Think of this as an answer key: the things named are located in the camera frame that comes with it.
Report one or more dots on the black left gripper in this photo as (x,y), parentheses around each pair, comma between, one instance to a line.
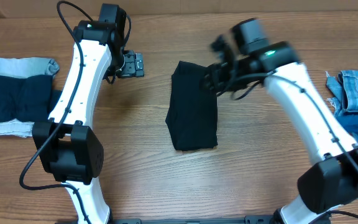
(135,65)

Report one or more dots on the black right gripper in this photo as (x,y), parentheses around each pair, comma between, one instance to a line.
(214,76)

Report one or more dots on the black polo shirt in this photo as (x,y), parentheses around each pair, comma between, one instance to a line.
(193,114)

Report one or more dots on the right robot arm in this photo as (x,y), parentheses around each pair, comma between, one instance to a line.
(332,179)

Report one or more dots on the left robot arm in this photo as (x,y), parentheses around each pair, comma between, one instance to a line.
(66,144)

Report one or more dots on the folded navy garment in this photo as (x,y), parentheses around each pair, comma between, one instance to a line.
(27,99)

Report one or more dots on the folded light grey garment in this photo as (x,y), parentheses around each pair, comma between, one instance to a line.
(24,68)

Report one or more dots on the light blue denim jeans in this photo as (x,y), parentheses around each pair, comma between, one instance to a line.
(344,88)

